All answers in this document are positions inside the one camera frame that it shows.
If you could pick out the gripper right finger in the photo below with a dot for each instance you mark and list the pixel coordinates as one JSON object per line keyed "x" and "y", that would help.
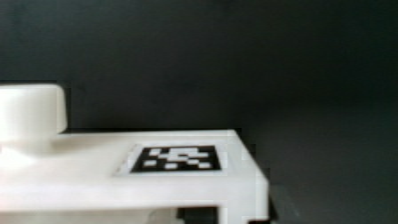
{"x": 260, "y": 221}

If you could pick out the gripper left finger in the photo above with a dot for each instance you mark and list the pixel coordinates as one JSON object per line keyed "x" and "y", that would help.
{"x": 198, "y": 215}

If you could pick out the white front drawer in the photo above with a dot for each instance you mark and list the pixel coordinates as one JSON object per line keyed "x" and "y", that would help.
{"x": 116, "y": 178}

